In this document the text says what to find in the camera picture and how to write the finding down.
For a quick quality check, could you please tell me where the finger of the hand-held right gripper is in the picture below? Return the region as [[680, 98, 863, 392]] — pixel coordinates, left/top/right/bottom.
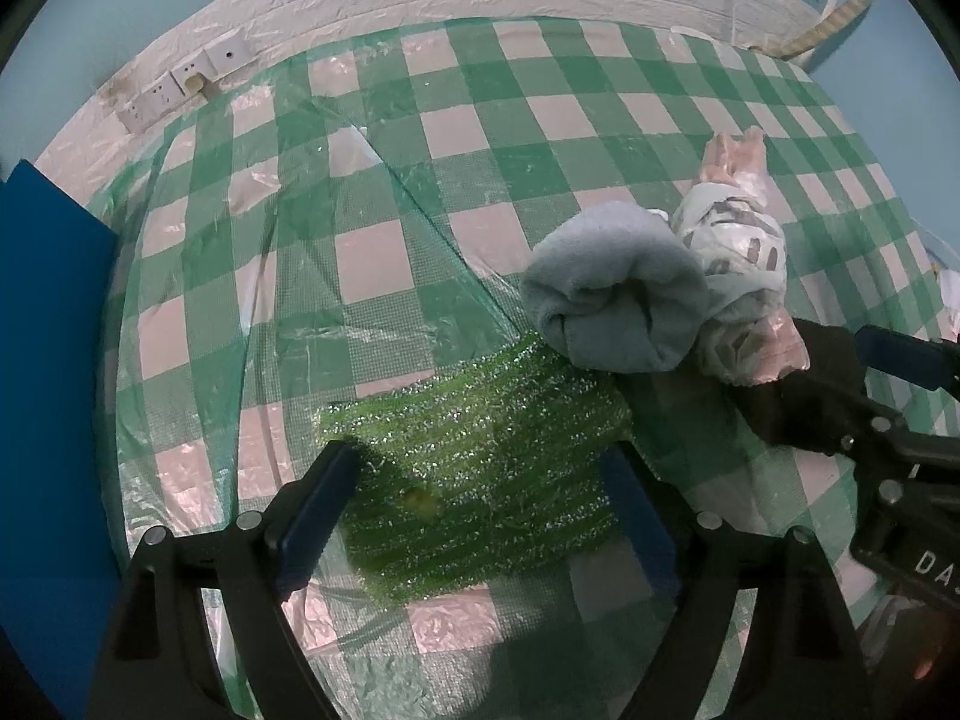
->
[[787, 375, 910, 460], [855, 325, 960, 392]]

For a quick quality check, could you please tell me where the green glittery cloth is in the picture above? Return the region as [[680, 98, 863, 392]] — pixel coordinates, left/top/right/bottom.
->
[[319, 337, 635, 605]]

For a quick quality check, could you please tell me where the green checked plastic tablecloth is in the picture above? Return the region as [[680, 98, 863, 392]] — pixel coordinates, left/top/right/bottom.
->
[[34, 15, 960, 720]]

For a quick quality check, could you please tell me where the striped hose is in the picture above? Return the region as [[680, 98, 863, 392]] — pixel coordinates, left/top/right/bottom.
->
[[780, 0, 887, 58]]

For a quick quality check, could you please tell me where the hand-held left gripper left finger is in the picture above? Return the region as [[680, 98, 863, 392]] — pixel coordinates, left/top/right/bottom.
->
[[88, 441, 362, 720]]

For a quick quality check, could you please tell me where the grey towel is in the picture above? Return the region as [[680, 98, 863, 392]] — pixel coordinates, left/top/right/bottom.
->
[[521, 204, 710, 374]]

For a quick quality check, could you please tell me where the black cloth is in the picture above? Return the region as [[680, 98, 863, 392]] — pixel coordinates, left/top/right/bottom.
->
[[739, 319, 871, 452]]

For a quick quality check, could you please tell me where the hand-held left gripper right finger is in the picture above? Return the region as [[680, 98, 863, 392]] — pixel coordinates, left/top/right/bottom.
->
[[600, 441, 871, 720]]

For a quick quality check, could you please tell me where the patterned sock bundle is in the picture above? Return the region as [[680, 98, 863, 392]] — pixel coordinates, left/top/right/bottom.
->
[[670, 127, 812, 388]]

